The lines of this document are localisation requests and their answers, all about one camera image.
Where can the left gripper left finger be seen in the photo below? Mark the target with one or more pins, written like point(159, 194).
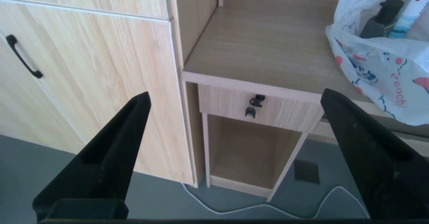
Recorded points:
point(110, 163)

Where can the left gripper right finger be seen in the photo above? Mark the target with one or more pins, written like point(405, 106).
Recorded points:
point(375, 160)

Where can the white printed plastic bag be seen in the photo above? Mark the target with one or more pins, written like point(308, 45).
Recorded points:
point(385, 66)

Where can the black floor socket plate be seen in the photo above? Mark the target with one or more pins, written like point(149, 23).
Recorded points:
point(306, 171)

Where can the wooden cabinet door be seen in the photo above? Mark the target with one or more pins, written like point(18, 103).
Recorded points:
point(83, 83)

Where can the wooden drawer with key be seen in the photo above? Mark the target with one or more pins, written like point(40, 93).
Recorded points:
point(268, 106)

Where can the grey bottle with black pump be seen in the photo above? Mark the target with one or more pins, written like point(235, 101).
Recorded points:
point(382, 19)

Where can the white and blue tube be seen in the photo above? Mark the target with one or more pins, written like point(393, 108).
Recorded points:
point(410, 14)

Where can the wooden counter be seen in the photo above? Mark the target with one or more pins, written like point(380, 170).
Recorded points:
point(268, 46)

